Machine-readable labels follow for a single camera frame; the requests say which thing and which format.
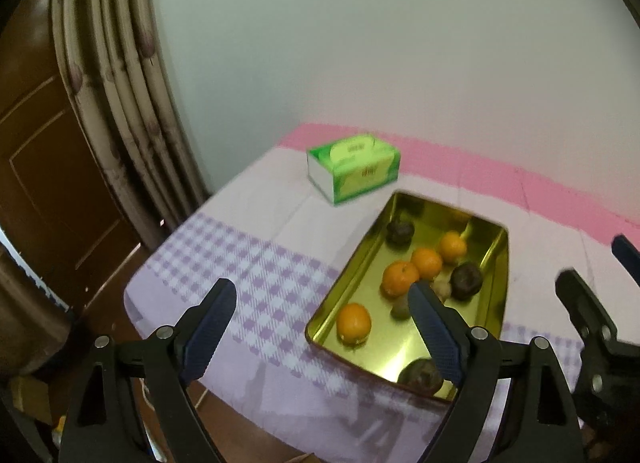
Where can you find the mandarin orange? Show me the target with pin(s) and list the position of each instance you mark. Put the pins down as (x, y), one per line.
(453, 245)
(354, 324)
(426, 262)
(400, 279)

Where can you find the dark brown round fruit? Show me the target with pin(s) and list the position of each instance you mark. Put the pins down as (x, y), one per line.
(420, 375)
(400, 232)
(466, 280)

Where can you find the cardboard box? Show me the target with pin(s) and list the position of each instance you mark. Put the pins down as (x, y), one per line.
(30, 398)

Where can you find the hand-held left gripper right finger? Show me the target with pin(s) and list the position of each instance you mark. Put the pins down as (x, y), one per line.
(437, 338)

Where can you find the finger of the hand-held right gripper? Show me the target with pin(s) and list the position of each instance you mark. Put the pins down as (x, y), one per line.
(585, 303)
(629, 255)

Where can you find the brown padded furniture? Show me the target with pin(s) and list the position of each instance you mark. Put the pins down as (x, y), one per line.
(30, 313)

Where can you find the green tissue box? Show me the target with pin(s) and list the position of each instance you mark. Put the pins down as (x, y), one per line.
(350, 168)

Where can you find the small brown longan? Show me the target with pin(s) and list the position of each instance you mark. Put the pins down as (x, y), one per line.
(442, 288)

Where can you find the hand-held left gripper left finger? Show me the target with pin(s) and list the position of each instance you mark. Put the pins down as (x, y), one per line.
(210, 338)

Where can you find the brown wooden door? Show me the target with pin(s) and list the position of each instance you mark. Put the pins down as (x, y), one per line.
(50, 168)

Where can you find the gold metal tin box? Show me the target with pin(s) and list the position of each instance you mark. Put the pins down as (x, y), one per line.
(380, 345)

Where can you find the small brown kiwi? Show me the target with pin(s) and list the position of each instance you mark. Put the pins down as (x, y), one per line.
(400, 310)

